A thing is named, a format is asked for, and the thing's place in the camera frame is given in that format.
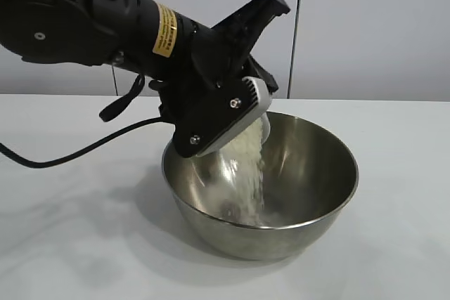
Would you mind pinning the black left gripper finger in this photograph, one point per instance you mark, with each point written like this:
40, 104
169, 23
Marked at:
246, 33
265, 75

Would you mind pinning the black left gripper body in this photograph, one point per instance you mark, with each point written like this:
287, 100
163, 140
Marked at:
200, 68

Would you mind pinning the white uncooked rice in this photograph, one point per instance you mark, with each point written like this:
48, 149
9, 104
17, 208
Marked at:
246, 142

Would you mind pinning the stainless steel mixing bowl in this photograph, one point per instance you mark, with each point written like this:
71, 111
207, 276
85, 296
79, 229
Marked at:
309, 180

